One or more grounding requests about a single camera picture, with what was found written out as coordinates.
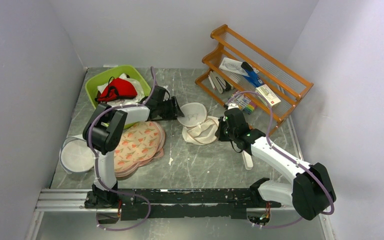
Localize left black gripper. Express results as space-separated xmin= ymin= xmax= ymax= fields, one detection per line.
xmin=157 ymin=96 xmax=186 ymax=122

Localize white satin bra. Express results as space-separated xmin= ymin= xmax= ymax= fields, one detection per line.
xmin=95 ymin=73 xmax=145 ymax=106

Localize red garment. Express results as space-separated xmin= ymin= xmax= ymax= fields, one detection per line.
xmin=95 ymin=76 xmax=138 ymax=103

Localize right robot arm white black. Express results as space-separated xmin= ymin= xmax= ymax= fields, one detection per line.
xmin=215 ymin=104 xmax=337 ymax=221

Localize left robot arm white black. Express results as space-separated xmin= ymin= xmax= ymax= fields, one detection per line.
xmin=82 ymin=86 xmax=184 ymax=209

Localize colourful marker pack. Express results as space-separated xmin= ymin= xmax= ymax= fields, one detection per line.
xmin=227 ymin=94 xmax=258 ymax=115

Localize white plastic bar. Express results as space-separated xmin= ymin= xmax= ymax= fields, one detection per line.
xmin=241 ymin=151 xmax=254 ymax=170

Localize white black items under rack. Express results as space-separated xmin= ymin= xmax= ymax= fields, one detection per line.
xmin=208 ymin=71 xmax=233 ymax=94

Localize floral peach placemat stack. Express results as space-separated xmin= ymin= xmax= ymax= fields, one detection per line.
xmin=114 ymin=121 xmax=166 ymax=178

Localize white green box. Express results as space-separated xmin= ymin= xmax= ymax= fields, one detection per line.
xmin=255 ymin=84 xmax=282 ymax=108

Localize orange wooden rack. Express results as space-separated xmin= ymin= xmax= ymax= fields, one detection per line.
xmin=195 ymin=24 xmax=314 ymax=135

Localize white packet on rack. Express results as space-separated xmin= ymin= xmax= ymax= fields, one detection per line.
xmin=219 ymin=57 xmax=249 ymax=77

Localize green plastic basin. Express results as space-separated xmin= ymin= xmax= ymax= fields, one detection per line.
xmin=84 ymin=64 xmax=153 ymax=130

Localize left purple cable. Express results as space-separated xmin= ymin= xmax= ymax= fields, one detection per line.
xmin=86 ymin=66 xmax=158 ymax=233

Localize blue handled tool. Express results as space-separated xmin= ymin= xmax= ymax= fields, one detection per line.
xmin=240 ymin=61 xmax=264 ymax=88

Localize aluminium rail frame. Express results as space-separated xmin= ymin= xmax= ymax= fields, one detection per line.
xmin=25 ymin=189 xmax=335 ymax=240

